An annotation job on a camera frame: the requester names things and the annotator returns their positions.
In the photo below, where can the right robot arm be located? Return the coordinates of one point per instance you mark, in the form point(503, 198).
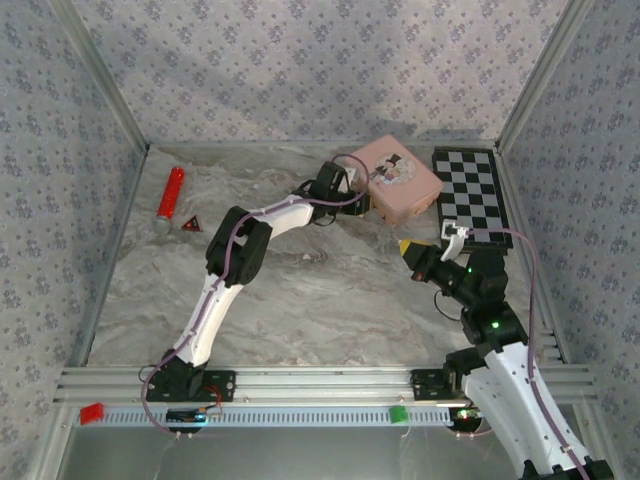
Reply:
point(515, 400)

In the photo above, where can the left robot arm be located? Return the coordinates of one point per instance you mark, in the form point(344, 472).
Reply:
point(215, 310)

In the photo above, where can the pink box with cartoon couple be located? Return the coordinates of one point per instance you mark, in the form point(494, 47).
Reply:
point(405, 190)

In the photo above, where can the black and white chessboard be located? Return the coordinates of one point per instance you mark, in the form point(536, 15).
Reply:
point(470, 175)

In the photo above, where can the dark red triangular block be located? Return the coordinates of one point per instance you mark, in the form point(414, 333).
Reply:
point(192, 224)

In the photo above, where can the green plastic block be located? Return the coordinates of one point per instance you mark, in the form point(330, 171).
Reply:
point(398, 415)

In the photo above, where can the red glitter tube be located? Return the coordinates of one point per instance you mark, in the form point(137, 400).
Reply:
point(172, 192)

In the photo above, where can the grey metal panel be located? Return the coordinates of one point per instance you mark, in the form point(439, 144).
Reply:
point(320, 455)

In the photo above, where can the red plastic block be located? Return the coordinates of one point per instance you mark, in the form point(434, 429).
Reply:
point(92, 413)

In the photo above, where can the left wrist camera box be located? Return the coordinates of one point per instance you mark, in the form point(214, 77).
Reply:
point(351, 175)

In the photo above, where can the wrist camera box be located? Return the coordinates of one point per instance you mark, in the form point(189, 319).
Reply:
point(351, 175)
point(452, 231)

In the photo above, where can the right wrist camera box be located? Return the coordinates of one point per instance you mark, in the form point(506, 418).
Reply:
point(452, 231)

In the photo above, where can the aluminium table side rail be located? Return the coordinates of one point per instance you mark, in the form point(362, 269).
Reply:
point(127, 210)
point(530, 220)

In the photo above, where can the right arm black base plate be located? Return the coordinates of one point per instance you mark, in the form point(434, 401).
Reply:
point(425, 387)

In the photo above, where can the aluminium mounting rail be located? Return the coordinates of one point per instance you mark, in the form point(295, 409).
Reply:
point(325, 382)

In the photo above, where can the aluminium frame post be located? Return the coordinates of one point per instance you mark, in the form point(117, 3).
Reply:
point(100, 75)
point(545, 75)

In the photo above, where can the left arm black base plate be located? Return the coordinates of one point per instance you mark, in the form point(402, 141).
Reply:
point(222, 387)

